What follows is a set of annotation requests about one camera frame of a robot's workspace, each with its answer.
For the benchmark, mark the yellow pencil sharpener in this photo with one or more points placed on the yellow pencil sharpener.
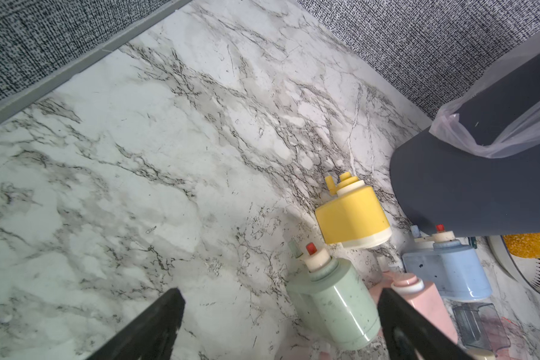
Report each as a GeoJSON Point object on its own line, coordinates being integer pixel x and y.
{"type": "Point", "coordinates": [355, 218]}

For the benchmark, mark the dark grey trash bin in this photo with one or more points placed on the dark grey trash bin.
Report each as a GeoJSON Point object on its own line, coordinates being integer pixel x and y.
{"type": "Point", "coordinates": [436, 183]}

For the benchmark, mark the light blue pencil sharpener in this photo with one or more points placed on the light blue pencil sharpener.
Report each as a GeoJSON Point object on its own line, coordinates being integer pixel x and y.
{"type": "Point", "coordinates": [453, 267]}

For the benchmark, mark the green pencil sharpener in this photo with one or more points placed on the green pencil sharpener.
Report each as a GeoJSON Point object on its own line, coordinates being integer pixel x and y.
{"type": "Point", "coordinates": [332, 301]}

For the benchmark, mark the yellow white patterned bowl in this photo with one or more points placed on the yellow white patterned bowl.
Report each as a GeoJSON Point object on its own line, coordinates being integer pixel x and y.
{"type": "Point", "coordinates": [525, 271]}

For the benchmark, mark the pink pencil sharpener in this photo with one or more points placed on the pink pencil sharpener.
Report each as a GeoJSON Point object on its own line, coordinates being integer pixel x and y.
{"type": "Point", "coordinates": [422, 295]}

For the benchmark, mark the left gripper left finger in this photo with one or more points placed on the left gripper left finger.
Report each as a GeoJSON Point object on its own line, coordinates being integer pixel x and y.
{"type": "Point", "coordinates": [151, 335]}

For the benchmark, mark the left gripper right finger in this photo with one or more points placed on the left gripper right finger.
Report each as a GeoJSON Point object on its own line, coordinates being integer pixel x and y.
{"type": "Point", "coordinates": [408, 335]}

